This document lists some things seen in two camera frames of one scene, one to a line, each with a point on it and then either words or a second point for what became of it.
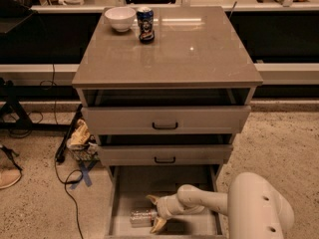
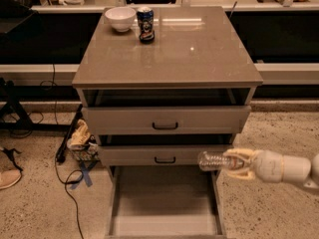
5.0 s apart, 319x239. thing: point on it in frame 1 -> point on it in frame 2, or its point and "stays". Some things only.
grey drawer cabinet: [165, 114] stays
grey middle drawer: [165, 154] stays
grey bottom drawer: [129, 187] stays
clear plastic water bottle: [142, 217] -> [214, 160]
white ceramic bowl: [121, 18] stays
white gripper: [164, 206] -> [269, 165]
